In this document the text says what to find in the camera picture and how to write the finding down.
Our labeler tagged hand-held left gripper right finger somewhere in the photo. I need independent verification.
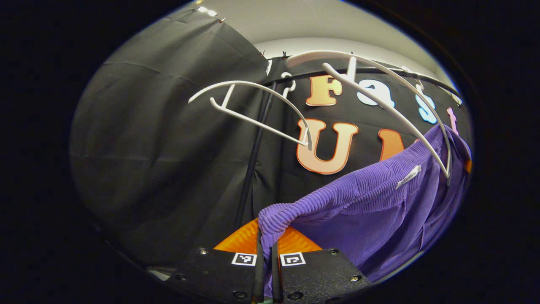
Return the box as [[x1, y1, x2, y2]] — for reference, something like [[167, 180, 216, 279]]
[[271, 226, 373, 304]]

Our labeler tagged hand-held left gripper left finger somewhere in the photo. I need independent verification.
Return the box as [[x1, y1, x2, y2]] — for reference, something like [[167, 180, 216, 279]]
[[175, 217, 265, 304]]

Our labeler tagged purple corduroy jacket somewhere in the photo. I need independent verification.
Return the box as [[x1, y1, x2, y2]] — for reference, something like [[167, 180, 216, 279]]
[[257, 124, 472, 296]]

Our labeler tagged white plastic hanger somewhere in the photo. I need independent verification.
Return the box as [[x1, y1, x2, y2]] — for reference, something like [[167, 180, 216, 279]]
[[286, 50, 453, 180], [188, 73, 313, 151]]

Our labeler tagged black clothes rack rail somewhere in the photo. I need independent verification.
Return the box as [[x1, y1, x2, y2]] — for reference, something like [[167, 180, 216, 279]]
[[234, 68, 462, 231]]

